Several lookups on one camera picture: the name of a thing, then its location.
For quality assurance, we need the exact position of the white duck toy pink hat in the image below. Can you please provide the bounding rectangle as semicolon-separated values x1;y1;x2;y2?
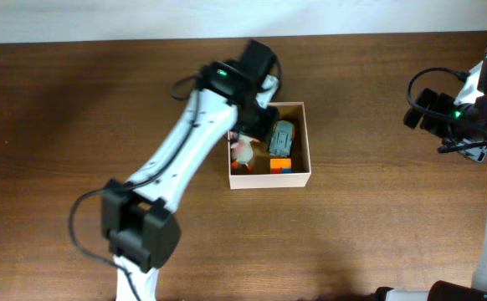
228;131;259;173

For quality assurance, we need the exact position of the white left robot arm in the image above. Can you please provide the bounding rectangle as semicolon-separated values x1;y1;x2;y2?
101;40;281;300

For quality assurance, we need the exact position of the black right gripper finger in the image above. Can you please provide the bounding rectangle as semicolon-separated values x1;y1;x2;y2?
415;88;438;110
403;108;423;129

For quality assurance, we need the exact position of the beige open cardboard box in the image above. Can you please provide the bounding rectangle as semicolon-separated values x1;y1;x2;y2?
228;102;311;190

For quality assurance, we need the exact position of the multicolour puzzle cube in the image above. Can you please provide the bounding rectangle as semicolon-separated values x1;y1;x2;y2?
269;157;292;174

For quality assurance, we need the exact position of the yellow and grey toy truck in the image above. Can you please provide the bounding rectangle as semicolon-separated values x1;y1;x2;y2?
269;120;295;157

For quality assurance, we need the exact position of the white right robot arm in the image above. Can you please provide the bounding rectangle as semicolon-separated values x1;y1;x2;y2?
372;48;487;301

